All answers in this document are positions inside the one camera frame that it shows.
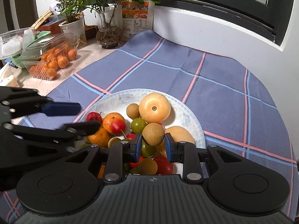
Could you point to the potted green plant white pot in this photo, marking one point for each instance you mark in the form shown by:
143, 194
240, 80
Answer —
74, 20

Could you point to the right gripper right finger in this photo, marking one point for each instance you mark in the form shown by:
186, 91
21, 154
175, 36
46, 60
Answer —
185, 153

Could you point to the red hawthorn berry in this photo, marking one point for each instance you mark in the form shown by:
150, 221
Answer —
94, 116

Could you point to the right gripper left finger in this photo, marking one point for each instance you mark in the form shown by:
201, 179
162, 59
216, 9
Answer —
119, 154

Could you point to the clear box of tangerines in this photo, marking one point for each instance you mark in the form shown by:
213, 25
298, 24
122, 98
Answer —
46, 57

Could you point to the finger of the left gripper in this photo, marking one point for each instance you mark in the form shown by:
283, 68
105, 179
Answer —
82, 129
61, 109

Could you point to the printed menu card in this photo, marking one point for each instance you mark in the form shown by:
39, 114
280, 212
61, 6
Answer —
136, 17

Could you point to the brown longan fruit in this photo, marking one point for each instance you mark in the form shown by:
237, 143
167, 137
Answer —
153, 134
147, 166

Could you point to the black window frame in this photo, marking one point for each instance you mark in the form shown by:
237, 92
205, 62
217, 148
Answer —
268, 18

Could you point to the clear plastic container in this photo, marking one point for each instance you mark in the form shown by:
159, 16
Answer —
13, 42

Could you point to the orange tangerine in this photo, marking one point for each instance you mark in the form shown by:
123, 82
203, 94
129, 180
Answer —
114, 123
101, 138

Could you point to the white ceramic plate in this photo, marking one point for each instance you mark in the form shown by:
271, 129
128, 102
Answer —
139, 107

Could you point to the large beige melon fruit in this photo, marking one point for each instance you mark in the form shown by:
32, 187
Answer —
179, 133

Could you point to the red tomato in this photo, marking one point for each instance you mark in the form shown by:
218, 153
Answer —
164, 166

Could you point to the tissue pack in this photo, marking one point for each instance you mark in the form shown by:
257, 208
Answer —
7, 78

